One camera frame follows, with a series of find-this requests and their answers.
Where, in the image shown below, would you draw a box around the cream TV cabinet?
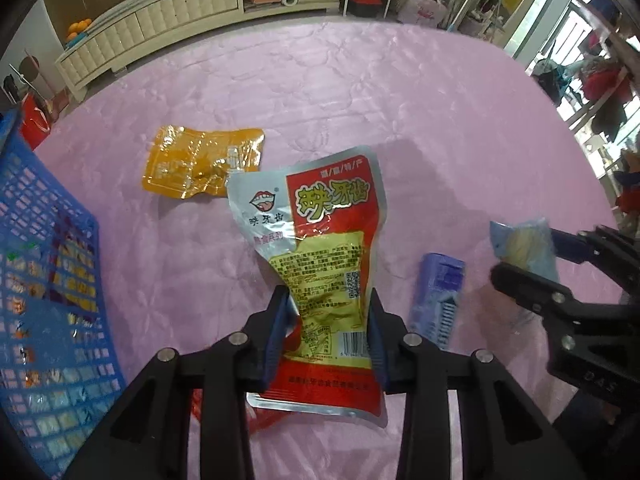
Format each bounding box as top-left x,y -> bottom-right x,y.
54,0 -> 341,102

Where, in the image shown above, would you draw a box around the blue plastic basket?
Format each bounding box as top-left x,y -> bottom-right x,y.
1,110 -> 126,479

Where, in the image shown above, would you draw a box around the red paper bag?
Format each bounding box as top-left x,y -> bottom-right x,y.
20,93 -> 51,150

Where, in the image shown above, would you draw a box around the blue striped cake packet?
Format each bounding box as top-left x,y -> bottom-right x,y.
489,218 -> 560,283

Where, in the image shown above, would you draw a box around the pink shopping bag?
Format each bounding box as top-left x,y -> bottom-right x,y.
397,0 -> 448,28

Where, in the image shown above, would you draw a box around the red silver snack bag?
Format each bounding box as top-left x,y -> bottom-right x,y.
192,145 -> 391,434

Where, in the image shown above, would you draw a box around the oranges on plate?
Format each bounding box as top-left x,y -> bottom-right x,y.
65,18 -> 92,44

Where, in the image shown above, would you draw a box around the purple Doublemint gum pack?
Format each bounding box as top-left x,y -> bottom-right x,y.
407,252 -> 465,350

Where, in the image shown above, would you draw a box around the orange snack pouch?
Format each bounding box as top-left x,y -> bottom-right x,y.
142,125 -> 265,200

